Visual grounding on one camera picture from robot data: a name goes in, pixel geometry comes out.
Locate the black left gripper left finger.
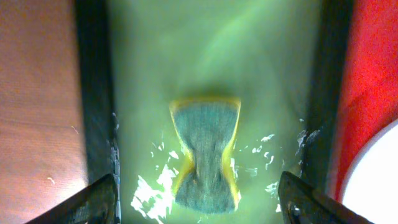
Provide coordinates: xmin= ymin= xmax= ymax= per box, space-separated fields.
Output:
xmin=27 ymin=174 xmax=118 ymax=224

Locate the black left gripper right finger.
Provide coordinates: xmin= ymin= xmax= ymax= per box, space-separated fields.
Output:
xmin=278 ymin=171 xmax=373 ymax=224

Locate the light blue plate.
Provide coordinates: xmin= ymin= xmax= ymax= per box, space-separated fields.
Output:
xmin=341 ymin=121 xmax=397 ymax=224

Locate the green and yellow sponge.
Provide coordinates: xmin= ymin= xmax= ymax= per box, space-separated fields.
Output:
xmin=169 ymin=97 xmax=241 ymax=214

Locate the red plastic tray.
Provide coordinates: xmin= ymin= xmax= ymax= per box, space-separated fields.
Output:
xmin=328 ymin=0 xmax=397 ymax=201

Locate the green tray with black rim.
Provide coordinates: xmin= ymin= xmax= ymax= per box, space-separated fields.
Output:
xmin=75 ymin=1 xmax=354 ymax=223

